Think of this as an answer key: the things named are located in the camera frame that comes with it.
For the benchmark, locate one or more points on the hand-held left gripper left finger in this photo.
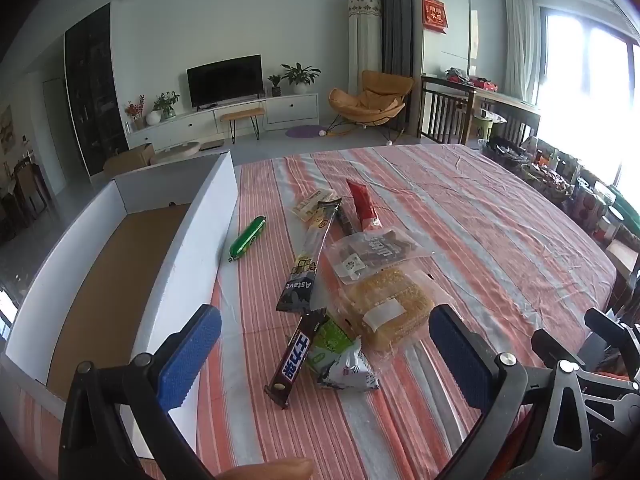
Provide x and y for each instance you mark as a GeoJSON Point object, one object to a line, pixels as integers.
{"type": "Point", "coordinates": [190, 350]}

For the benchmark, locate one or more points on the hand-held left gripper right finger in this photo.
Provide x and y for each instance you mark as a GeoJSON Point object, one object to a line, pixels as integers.
{"type": "Point", "coordinates": [457, 355]}

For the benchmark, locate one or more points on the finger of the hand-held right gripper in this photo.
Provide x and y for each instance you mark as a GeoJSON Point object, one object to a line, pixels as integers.
{"type": "Point", "coordinates": [555, 347]}
{"type": "Point", "coordinates": [612, 330]}

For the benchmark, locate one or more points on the yellow cake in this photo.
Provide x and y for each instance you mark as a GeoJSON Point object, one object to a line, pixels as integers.
{"type": "Point", "coordinates": [385, 300]}

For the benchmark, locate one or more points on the dark chocolate bar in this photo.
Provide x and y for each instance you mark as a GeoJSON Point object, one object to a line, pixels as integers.
{"type": "Point", "coordinates": [295, 360]}

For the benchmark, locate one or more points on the white and black packet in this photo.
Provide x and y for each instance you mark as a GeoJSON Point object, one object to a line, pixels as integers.
{"type": "Point", "coordinates": [350, 372]}

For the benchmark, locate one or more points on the green sausage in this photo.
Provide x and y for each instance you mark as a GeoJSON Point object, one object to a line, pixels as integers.
{"type": "Point", "coordinates": [247, 239]}

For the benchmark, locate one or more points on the green and white packet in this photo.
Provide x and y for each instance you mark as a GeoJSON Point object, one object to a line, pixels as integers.
{"type": "Point", "coordinates": [330, 342]}

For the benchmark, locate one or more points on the white cardboard box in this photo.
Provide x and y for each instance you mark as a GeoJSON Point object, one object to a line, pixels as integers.
{"type": "Point", "coordinates": [210, 220]}

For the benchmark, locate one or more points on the clear bag of brown snacks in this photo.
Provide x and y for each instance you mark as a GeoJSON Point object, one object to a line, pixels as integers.
{"type": "Point", "coordinates": [372, 252]}

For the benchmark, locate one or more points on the long black wafer packet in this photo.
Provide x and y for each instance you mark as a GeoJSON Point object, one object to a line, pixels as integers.
{"type": "Point", "coordinates": [305, 270]}

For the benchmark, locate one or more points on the dark brown snack packet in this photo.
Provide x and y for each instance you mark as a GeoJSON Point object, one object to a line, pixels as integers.
{"type": "Point", "coordinates": [346, 222]}

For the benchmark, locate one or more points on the red snack packet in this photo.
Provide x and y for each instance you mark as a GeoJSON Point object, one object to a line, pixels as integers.
{"type": "Point", "coordinates": [359, 205]}

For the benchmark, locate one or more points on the pale yellow snack packet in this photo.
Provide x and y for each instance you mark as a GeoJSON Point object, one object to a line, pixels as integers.
{"type": "Point", "coordinates": [312, 205]}

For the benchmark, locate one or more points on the person's left hand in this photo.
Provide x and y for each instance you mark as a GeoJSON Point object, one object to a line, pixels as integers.
{"type": "Point", "coordinates": [270, 470]}

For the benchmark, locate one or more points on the orange grey striped tablecloth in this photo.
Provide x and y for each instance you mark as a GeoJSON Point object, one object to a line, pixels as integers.
{"type": "Point", "coordinates": [475, 240]}

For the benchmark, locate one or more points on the row of jars and containers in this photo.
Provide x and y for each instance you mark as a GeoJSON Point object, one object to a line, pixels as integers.
{"type": "Point", "coordinates": [555, 170]}

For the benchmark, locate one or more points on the brown cardboard box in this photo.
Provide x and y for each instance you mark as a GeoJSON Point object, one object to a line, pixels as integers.
{"type": "Point", "coordinates": [130, 160]}

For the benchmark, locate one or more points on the wooden dining chair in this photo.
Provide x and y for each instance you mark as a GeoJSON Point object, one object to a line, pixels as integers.
{"type": "Point", "coordinates": [30, 190]}

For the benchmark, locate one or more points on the window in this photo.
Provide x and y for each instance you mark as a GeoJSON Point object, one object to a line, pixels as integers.
{"type": "Point", "coordinates": [590, 100]}

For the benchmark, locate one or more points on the green and white pot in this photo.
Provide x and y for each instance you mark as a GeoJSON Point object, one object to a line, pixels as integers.
{"type": "Point", "coordinates": [487, 122]}

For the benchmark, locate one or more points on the wooden bench with hairpin legs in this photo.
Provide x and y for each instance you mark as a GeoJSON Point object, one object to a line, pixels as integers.
{"type": "Point", "coordinates": [242, 114]}

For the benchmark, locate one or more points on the purple floor mat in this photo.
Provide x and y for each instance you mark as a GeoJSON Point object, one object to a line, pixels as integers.
{"type": "Point", "coordinates": [302, 131]}

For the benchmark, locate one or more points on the red flowers in vase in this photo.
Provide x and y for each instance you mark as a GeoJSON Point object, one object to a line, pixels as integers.
{"type": "Point", "coordinates": [136, 110]}

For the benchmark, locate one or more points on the green plant in vase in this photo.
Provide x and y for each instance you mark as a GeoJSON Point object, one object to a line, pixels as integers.
{"type": "Point", "coordinates": [166, 102]}

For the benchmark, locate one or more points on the dark wooden side table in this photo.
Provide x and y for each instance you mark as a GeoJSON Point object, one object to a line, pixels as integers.
{"type": "Point", "coordinates": [445, 105]}

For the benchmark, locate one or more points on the white television cabinet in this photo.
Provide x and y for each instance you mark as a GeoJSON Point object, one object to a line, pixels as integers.
{"type": "Point", "coordinates": [290, 107]}

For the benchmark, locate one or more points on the black television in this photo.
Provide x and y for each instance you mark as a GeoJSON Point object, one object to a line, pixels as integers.
{"type": "Point", "coordinates": [225, 80]}

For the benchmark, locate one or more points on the orange lounge chair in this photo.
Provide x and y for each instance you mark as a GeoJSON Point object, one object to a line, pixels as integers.
{"type": "Point", "coordinates": [370, 95]}

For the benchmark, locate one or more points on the pile of clothes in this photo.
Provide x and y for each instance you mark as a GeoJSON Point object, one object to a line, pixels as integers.
{"type": "Point", "coordinates": [467, 79]}

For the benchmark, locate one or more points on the dark display cabinet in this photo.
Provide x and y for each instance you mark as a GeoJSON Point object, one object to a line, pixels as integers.
{"type": "Point", "coordinates": [95, 90]}

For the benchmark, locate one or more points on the small potted plant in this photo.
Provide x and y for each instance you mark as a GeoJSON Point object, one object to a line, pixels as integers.
{"type": "Point", "coordinates": [275, 85]}

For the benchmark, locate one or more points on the large potted plant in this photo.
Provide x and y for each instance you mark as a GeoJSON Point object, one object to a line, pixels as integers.
{"type": "Point", "coordinates": [300, 76]}

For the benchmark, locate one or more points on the white sheer curtain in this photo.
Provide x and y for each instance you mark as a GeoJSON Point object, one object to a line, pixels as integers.
{"type": "Point", "coordinates": [522, 45]}

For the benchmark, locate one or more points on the covered standing air conditioner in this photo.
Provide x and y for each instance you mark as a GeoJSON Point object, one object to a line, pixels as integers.
{"type": "Point", "coordinates": [365, 50]}

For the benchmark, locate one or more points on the grey curtain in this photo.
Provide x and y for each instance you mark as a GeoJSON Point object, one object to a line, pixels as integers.
{"type": "Point", "coordinates": [395, 20]}

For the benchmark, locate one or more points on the red wall hanging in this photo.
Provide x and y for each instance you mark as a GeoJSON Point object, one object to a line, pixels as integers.
{"type": "Point", "coordinates": [435, 15]}

